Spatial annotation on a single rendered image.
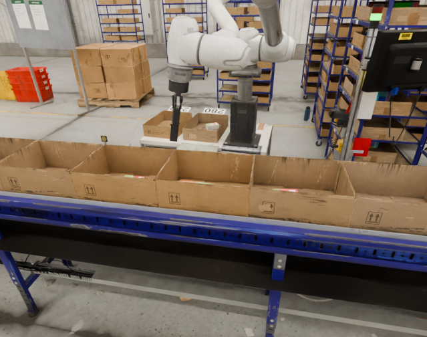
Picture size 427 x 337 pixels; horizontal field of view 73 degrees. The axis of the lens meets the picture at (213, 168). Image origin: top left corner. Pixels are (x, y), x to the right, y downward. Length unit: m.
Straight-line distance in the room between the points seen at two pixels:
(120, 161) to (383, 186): 1.29
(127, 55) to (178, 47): 4.64
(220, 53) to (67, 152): 1.07
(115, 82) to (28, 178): 4.48
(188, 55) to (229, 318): 1.53
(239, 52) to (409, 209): 0.82
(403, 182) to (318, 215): 0.49
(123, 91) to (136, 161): 4.35
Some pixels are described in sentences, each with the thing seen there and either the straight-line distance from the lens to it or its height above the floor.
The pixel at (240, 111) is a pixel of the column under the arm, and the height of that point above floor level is 1.01.
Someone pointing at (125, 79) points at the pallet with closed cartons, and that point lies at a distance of 5.79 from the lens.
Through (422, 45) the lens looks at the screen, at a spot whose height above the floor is 1.48.
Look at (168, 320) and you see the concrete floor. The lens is 2.01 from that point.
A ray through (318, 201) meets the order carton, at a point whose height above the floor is 1.02.
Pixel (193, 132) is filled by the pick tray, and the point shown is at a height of 0.82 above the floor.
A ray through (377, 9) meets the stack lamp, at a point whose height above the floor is 1.64.
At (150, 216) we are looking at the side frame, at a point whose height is 0.91.
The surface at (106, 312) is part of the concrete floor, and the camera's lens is 2.14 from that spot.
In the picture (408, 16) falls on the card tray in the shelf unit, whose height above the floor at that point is 1.59.
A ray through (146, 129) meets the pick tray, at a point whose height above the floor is 0.81.
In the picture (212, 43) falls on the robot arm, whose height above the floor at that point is 1.56.
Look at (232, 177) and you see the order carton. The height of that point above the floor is 0.92.
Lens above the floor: 1.67
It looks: 29 degrees down
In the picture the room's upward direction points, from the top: 1 degrees counter-clockwise
